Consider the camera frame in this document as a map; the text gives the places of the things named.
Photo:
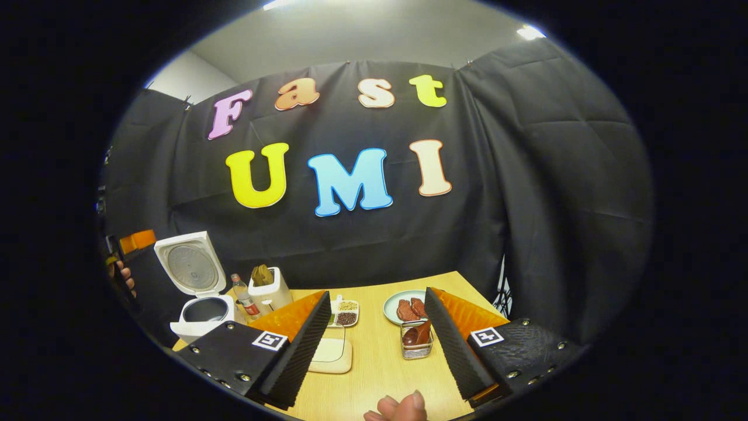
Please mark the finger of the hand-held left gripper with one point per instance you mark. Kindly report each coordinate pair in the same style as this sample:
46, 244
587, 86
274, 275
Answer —
139, 241

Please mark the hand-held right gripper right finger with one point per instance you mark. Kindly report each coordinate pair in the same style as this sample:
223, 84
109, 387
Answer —
453, 351

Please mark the brown wooden spoon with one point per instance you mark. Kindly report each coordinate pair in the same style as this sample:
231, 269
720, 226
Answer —
416, 334

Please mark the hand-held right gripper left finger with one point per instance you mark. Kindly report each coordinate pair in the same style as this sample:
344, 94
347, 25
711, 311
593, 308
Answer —
298, 362

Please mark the clear box of rice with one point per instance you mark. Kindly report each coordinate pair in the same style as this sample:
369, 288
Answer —
330, 356

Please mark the brown toast slice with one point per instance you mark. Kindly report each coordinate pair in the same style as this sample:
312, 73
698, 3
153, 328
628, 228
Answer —
268, 273
258, 276

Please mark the white rice cooker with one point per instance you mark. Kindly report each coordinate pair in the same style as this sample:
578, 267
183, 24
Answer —
190, 266

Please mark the ceiling light panel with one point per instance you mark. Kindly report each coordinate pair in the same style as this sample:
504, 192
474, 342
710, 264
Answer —
530, 32

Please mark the white divided dish of beans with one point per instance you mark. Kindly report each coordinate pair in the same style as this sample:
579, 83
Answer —
346, 313

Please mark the red meat slice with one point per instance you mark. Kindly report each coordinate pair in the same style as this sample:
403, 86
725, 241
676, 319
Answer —
405, 311
419, 307

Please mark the black backdrop cloth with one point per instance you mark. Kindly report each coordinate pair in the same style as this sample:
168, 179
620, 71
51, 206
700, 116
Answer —
555, 175

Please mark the white toaster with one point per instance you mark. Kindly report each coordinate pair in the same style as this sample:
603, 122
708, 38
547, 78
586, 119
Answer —
272, 295

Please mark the pale green plate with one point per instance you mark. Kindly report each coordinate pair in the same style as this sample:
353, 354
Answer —
390, 307

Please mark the clear plastic bottle red label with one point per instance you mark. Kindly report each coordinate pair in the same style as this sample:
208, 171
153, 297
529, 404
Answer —
245, 298

